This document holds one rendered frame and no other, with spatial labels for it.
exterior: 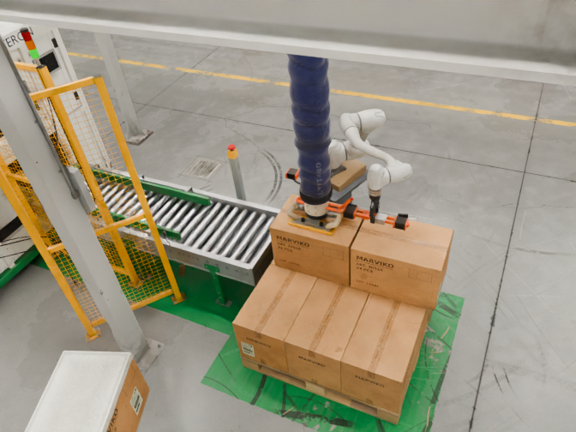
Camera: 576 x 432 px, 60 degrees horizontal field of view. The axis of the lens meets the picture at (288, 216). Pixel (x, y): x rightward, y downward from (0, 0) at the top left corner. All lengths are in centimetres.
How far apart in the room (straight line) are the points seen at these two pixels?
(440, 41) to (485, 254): 423
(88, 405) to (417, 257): 209
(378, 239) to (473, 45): 288
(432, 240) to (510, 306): 121
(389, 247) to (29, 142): 222
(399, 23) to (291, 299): 310
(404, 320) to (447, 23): 300
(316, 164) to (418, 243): 87
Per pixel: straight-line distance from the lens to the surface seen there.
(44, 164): 302
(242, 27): 72
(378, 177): 316
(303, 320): 351
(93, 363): 307
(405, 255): 336
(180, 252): 415
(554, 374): 418
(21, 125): 290
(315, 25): 68
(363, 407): 376
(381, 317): 352
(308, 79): 287
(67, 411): 297
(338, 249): 344
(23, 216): 370
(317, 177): 326
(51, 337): 475
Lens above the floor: 336
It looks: 41 degrees down
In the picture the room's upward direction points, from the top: 7 degrees counter-clockwise
